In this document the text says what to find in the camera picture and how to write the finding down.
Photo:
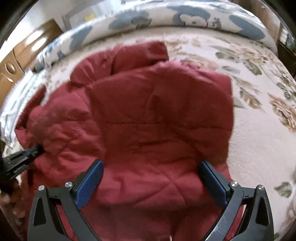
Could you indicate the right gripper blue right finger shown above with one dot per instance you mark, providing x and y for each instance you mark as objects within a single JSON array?
[{"x": 257, "y": 219}]

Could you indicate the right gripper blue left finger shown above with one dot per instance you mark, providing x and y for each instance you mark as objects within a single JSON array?
[{"x": 45, "y": 222}]

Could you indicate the dark red quilted down coat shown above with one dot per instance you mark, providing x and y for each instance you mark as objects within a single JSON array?
[{"x": 151, "y": 121}]

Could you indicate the person's left hand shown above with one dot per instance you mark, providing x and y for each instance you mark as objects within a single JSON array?
[{"x": 14, "y": 204}]

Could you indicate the floral beige bed blanket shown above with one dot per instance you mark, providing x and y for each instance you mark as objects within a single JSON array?
[{"x": 262, "y": 146}]

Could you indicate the grey striped pillow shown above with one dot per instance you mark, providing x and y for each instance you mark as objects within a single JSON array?
[{"x": 16, "y": 101}]

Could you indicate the wooden headboard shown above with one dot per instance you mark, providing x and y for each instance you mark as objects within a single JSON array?
[{"x": 24, "y": 55}]

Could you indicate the cluttered side shelf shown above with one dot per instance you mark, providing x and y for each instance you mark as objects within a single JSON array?
[{"x": 286, "y": 49}]

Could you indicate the wooden wardrobe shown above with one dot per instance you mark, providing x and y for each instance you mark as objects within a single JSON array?
[{"x": 265, "y": 14}]

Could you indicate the white blue patterned duvet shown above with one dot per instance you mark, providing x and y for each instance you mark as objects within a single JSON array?
[{"x": 217, "y": 15}]

